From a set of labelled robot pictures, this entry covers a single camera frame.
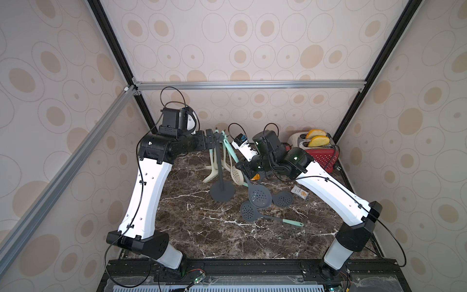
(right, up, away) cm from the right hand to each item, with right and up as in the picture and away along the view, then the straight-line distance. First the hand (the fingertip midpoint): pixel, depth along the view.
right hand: (234, 168), depth 68 cm
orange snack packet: (+8, -3, -7) cm, 11 cm away
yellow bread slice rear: (+43, +18, +29) cm, 55 cm away
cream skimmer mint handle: (-5, -1, +19) cm, 20 cm away
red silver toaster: (+47, +5, +26) cm, 53 cm away
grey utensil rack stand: (-7, -13, +29) cm, 33 cm away
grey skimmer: (+7, -23, +21) cm, 32 cm away
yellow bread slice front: (+43, +13, +26) cm, 52 cm away
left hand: (-9, +12, -2) cm, 15 cm away
